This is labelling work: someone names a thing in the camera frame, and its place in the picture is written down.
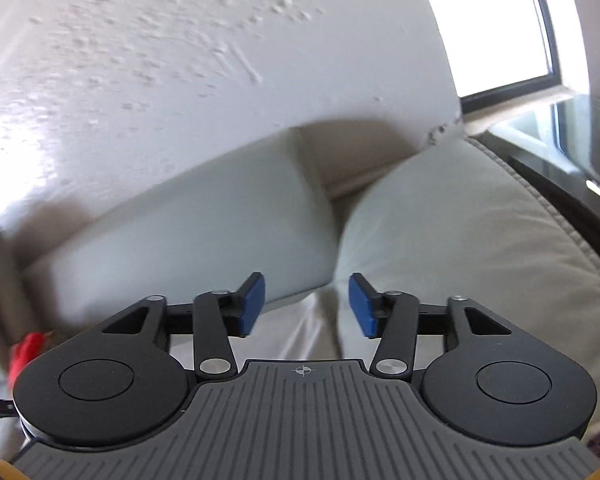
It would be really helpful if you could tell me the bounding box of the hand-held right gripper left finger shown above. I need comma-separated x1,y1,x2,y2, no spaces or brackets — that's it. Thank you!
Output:
100,272,267,380

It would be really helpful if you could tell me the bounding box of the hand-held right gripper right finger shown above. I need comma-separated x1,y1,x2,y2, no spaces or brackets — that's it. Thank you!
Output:
348,272,513,380

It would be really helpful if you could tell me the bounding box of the beige sofa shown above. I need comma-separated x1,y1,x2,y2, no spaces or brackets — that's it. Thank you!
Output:
0,122,600,461

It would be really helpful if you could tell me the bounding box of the light grey sofa pillow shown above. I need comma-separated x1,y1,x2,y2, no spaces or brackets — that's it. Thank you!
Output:
334,137,600,421

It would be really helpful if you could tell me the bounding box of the red object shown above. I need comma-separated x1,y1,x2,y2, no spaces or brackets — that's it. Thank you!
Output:
7,331,55,385

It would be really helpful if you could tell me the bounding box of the dark glass side table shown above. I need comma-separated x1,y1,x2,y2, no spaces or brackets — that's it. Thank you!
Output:
485,94,600,283

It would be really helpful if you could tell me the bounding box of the black framed window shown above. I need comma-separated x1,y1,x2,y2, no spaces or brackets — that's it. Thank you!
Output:
409,0,563,112

